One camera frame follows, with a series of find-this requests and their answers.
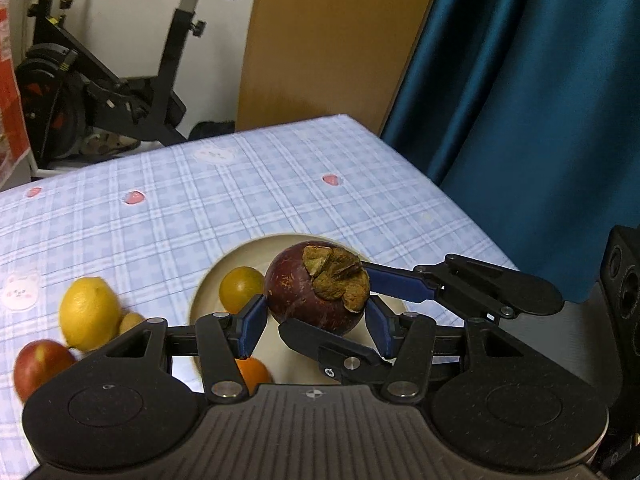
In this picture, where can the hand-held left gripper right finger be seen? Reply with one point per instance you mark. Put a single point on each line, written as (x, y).
(380, 330)

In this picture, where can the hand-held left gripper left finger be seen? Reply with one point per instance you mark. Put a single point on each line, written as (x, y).
(252, 327)

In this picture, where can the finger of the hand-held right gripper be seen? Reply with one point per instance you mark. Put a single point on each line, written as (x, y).
(310, 342)
(400, 282)

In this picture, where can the yellow-green round citrus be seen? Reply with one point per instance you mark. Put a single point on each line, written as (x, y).
(240, 287)

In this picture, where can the small orange tangerine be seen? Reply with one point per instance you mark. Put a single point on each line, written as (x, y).
(255, 372)

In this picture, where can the dark purple mangosteen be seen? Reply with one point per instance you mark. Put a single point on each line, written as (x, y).
(300, 285)

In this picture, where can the cream round plate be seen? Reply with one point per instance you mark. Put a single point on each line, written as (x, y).
(250, 255)

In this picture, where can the yellow lemon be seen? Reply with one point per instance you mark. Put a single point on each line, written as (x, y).
(90, 312)

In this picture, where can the red apple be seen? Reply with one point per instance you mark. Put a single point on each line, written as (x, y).
(40, 367)

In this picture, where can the brown longan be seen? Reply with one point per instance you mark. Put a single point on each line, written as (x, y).
(131, 322)

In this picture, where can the blue checkered tablecloth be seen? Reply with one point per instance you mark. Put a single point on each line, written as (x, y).
(200, 200)

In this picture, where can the blue curtain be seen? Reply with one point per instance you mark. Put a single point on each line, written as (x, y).
(525, 110)

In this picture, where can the dark cloth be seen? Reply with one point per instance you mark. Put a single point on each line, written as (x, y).
(212, 130)

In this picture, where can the wooden board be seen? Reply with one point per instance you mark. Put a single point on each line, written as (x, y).
(325, 35)

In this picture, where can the black exercise bike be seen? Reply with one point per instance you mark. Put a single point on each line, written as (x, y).
(115, 95)

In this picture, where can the printed room backdrop cloth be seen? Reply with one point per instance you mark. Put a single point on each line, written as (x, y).
(7, 85)

